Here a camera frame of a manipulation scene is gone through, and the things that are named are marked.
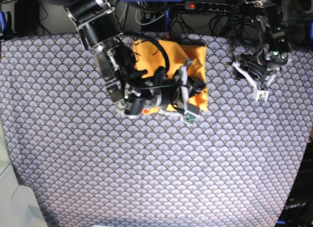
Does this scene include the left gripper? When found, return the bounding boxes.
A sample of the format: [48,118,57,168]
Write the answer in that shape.
[226,53,281,101]

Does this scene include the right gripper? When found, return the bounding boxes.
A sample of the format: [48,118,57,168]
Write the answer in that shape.
[156,58,206,125]

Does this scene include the yellow T-shirt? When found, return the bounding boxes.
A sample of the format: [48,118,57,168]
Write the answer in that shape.
[132,39,209,115]

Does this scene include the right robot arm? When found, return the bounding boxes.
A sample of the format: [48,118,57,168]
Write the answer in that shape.
[43,0,205,125]

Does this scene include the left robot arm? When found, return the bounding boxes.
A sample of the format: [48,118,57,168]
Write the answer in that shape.
[229,0,292,101]

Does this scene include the black power strip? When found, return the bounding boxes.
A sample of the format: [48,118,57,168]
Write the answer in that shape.
[184,1,234,12]

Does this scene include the blue patterned table cloth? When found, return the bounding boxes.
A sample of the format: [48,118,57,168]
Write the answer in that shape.
[0,34,313,227]

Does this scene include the black OpenArm box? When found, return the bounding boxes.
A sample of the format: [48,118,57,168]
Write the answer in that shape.
[276,141,313,227]

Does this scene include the white plastic bin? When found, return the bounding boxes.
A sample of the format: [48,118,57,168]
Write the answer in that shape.
[0,129,48,227]

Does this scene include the white cable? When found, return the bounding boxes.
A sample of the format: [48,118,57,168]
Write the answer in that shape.
[135,1,167,26]

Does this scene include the blue cable plug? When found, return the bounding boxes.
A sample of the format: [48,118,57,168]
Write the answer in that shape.
[164,10,170,27]

